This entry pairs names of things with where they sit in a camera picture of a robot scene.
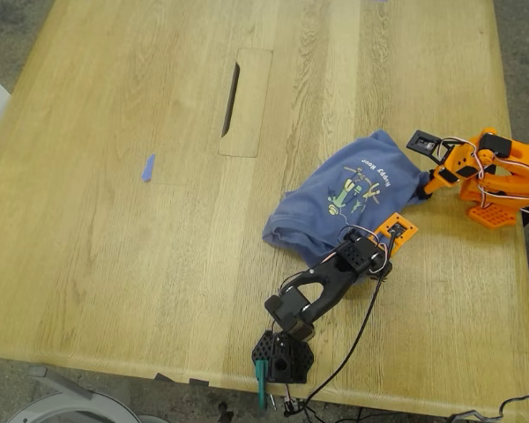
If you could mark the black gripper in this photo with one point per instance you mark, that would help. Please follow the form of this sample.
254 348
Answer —
376 243

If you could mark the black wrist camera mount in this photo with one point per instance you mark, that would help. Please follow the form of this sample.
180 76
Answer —
423 143

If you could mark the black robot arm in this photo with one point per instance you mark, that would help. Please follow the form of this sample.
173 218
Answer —
335 275

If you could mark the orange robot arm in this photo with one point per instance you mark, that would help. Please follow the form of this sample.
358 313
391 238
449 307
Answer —
524 154

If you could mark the teal table clamp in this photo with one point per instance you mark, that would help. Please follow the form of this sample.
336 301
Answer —
261 383

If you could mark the small blue tape piece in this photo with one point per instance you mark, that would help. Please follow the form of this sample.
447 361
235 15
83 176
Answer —
148 169

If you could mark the black tape strip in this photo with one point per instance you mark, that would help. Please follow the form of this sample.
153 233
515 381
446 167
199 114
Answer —
163 377
199 382

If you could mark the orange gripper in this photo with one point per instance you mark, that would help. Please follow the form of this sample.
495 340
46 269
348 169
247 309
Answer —
433 184

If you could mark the blue printed T-shirt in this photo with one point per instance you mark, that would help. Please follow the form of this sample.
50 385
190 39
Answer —
300 220

